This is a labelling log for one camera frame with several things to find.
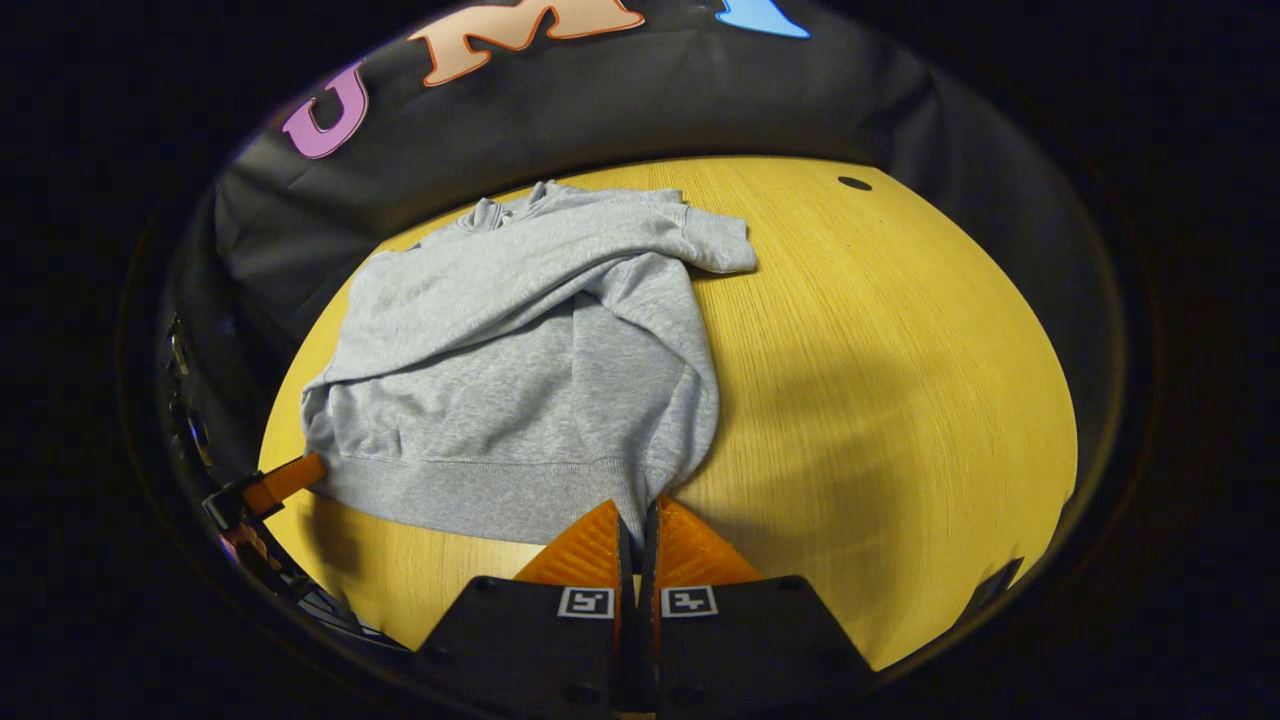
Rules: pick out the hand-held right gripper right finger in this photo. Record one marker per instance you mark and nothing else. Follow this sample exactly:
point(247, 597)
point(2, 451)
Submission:
point(750, 650)

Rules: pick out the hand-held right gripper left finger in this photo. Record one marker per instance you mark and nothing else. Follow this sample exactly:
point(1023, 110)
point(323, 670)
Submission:
point(530, 640)

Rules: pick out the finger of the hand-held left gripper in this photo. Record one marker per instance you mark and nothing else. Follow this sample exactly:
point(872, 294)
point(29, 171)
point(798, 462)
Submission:
point(285, 482)

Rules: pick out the grey zip-neck sweatshirt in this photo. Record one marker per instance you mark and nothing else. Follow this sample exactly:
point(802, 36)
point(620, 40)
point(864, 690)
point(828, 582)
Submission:
point(520, 380)

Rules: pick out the black backdrop cloth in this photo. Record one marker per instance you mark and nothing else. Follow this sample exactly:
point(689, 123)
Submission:
point(600, 110)

